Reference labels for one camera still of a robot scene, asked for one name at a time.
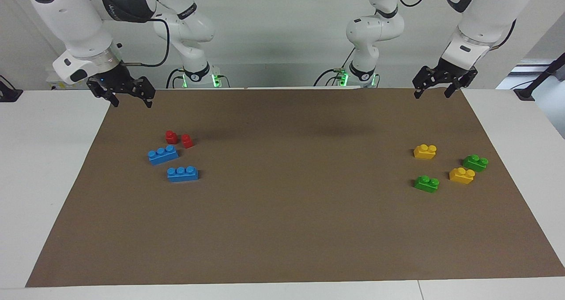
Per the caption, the black right base cable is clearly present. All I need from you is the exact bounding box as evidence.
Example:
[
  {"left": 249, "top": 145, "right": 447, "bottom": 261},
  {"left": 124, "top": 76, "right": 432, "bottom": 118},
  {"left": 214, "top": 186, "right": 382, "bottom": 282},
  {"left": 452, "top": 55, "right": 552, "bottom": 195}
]
[{"left": 166, "top": 67, "right": 186, "bottom": 89}]

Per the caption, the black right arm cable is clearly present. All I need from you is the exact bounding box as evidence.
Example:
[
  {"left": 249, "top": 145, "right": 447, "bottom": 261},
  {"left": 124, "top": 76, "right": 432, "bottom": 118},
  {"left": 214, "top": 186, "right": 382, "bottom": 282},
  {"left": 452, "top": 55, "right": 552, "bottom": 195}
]
[{"left": 120, "top": 18, "right": 171, "bottom": 68}]

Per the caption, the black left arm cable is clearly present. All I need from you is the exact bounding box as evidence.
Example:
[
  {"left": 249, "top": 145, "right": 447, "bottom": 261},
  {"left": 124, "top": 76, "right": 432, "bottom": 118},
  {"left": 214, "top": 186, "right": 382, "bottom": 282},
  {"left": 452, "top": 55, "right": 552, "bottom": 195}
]
[{"left": 394, "top": 0, "right": 517, "bottom": 51}]

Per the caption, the green two-stud toy brick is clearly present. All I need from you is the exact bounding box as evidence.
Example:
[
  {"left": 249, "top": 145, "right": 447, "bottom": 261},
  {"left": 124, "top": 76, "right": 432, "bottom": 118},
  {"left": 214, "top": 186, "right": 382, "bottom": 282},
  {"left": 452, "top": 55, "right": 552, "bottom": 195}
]
[
  {"left": 414, "top": 175, "right": 440, "bottom": 193},
  {"left": 462, "top": 154, "right": 490, "bottom": 173}
]

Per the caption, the blue three-stud toy brick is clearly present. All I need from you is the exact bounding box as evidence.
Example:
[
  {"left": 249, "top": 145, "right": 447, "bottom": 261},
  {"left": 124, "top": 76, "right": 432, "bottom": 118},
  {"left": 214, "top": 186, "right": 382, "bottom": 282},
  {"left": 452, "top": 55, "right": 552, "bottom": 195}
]
[
  {"left": 147, "top": 145, "right": 180, "bottom": 166},
  {"left": 167, "top": 166, "right": 199, "bottom": 183}
]

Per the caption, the black left base cable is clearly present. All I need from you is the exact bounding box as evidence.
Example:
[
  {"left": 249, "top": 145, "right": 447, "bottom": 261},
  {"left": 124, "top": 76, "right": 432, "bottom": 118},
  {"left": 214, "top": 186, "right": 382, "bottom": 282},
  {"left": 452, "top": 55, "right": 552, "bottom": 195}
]
[{"left": 313, "top": 48, "right": 355, "bottom": 87}]

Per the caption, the black stand with pole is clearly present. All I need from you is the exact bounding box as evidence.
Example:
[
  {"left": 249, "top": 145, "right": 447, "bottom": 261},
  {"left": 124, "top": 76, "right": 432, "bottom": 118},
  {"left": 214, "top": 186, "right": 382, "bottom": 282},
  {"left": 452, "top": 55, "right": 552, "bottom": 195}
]
[{"left": 514, "top": 52, "right": 565, "bottom": 102}]

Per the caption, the yellow two-stud toy brick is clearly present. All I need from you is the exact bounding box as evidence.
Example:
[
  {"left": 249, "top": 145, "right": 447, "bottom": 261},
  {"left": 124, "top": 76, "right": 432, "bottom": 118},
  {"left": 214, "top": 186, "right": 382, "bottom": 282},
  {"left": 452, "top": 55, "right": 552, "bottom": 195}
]
[
  {"left": 449, "top": 167, "right": 476, "bottom": 185},
  {"left": 413, "top": 144, "right": 437, "bottom": 160}
]

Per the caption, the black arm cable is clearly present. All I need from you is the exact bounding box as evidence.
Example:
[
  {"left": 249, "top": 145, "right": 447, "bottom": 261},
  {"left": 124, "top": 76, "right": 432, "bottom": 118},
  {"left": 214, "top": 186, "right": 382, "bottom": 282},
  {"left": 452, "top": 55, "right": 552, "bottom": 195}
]
[
  {"left": 394, "top": 0, "right": 517, "bottom": 51},
  {"left": 120, "top": 18, "right": 171, "bottom": 68}
]

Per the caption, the brown table mat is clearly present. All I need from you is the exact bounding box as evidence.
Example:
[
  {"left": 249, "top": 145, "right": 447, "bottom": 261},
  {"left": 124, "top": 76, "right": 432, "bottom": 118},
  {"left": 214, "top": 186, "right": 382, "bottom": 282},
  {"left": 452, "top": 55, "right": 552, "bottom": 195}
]
[{"left": 25, "top": 87, "right": 565, "bottom": 288}]

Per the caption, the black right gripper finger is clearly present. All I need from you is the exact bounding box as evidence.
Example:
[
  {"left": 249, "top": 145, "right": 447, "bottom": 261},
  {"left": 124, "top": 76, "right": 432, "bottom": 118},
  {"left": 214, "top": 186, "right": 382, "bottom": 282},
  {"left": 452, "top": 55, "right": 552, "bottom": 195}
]
[
  {"left": 132, "top": 76, "right": 156, "bottom": 109},
  {"left": 87, "top": 80, "right": 120, "bottom": 108}
]

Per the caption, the black base cable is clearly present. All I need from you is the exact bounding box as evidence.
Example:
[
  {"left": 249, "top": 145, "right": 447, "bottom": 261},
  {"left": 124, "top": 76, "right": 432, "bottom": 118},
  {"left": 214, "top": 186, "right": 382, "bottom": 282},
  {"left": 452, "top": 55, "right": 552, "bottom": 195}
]
[
  {"left": 166, "top": 67, "right": 186, "bottom": 89},
  {"left": 313, "top": 48, "right": 355, "bottom": 87}
]

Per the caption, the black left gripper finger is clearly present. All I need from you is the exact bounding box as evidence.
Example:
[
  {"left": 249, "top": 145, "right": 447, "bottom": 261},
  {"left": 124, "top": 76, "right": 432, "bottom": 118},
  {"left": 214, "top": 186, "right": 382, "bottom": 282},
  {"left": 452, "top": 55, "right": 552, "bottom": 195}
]
[
  {"left": 412, "top": 67, "right": 436, "bottom": 100},
  {"left": 444, "top": 68, "right": 478, "bottom": 99}
]

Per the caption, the white power strip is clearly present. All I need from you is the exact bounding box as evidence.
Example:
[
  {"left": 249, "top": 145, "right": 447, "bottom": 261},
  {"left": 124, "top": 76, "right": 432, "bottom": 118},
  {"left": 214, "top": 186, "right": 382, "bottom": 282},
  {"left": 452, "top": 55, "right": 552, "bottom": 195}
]
[{"left": 47, "top": 80, "right": 89, "bottom": 91}]

